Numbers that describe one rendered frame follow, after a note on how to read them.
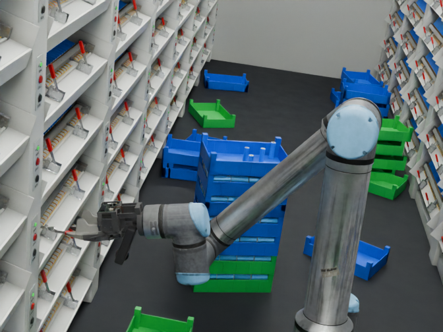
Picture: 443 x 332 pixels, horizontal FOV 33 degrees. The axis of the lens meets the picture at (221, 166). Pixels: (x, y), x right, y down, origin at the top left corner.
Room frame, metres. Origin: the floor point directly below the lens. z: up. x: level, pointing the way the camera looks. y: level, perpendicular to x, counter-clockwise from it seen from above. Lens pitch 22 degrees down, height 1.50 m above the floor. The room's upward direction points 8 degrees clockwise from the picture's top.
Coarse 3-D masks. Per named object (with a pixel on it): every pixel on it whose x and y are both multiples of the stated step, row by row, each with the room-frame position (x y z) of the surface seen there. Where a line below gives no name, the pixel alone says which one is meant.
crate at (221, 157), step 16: (208, 144) 2.57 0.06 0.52; (224, 144) 2.59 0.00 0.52; (240, 144) 2.60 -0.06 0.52; (256, 144) 2.62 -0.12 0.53; (208, 160) 2.41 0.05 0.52; (224, 160) 2.52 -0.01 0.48; (240, 160) 2.54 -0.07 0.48; (256, 160) 2.56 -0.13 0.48; (272, 160) 2.58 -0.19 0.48; (256, 176) 2.42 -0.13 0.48
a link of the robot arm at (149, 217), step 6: (156, 204) 1.77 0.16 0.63; (144, 210) 1.74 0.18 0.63; (150, 210) 1.74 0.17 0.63; (156, 210) 1.74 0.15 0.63; (144, 216) 1.73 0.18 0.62; (150, 216) 1.73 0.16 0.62; (156, 216) 1.72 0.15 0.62; (144, 222) 1.72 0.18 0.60; (150, 222) 1.72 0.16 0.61; (156, 222) 1.72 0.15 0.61; (144, 228) 1.71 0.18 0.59; (150, 228) 1.71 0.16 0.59; (156, 228) 1.72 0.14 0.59; (144, 234) 1.72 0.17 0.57; (150, 234) 1.72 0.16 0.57; (156, 234) 1.72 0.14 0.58
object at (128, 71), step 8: (128, 48) 2.92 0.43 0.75; (136, 48) 2.92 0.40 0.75; (120, 56) 2.83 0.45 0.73; (128, 56) 2.85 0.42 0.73; (136, 56) 2.90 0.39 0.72; (144, 56) 2.91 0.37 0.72; (120, 64) 2.72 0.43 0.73; (128, 64) 2.81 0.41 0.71; (136, 64) 2.88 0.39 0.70; (144, 64) 2.91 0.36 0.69; (120, 72) 2.70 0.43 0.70; (128, 72) 2.73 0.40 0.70; (136, 72) 2.73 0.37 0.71; (120, 80) 2.62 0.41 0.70; (128, 80) 2.66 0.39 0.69; (136, 80) 2.75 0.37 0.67; (120, 88) 2.55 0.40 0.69; (128, 88) 2.58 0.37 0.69; (112, 96) 2.31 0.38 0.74; (120, 96) 2.47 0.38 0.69; (112, 104) 2.31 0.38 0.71; (120, 104) 2.51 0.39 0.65; (112, 112) 2.36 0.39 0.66
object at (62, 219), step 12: (84, 156) 2.22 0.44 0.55; (84, 168) 2.20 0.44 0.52; (96, 168) 2.21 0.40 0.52; (72, 180) 2.12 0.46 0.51; (84, 180) 2.15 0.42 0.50; (96, 180) 2.18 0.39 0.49; (60, 192) 2.02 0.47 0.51; (72, 204) 1.98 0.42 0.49; (48, 216) 1.87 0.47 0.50; (60, 216) 1.89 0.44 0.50; (72, 216) 1.92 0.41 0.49; (60, 228) 1.83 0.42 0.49; (48, 240) 1.75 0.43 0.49; (60, 240) 1.83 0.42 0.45; (48, 252) 1.70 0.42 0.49
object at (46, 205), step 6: (72, 168) 2.15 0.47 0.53; (72, 174) 2.15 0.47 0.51; (66, 180) 2.07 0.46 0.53; (60, 186) 2.01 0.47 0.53; (54, 192) 1.96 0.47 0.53; (48, 198) 1.92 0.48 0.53; (54, 198) 1.95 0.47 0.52; (60, 198) 1.97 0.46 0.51; (48, 204) 1.89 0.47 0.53; (42, 210) 1.84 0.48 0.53; (42, 216) 1.85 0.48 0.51; (42, 222) 1.81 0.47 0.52
